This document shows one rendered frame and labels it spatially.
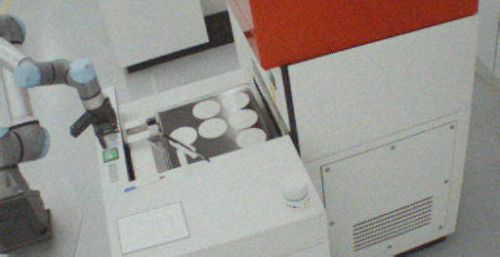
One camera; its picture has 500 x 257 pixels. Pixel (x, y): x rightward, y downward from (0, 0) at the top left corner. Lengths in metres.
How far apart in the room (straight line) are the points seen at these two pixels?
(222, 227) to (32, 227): 0.68
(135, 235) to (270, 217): 0.39
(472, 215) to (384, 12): 1.42
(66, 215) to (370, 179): 1.10
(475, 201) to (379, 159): 0.96
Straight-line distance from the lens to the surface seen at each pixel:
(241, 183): 1.82
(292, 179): 1.67
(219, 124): 2.13
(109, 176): 1.99
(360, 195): 2.28
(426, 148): 2.26
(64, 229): 2.09
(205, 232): 1.72
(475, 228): 2.92
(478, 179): 3.13
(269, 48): 1.74
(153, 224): 1.78
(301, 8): 1.70
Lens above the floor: 2.26
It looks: 40 degrees down
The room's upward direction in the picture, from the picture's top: 11 degrees counter-clockwise
